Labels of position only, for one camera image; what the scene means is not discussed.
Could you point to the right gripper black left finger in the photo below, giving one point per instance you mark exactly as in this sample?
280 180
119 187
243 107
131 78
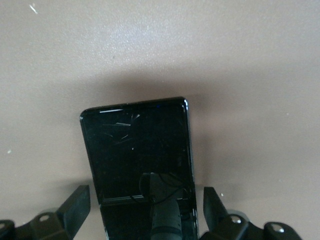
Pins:
75 210

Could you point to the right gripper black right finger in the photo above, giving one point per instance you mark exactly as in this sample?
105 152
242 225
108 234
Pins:
213 212

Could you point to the black smartphone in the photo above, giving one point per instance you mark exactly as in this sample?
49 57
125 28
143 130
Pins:
135 155

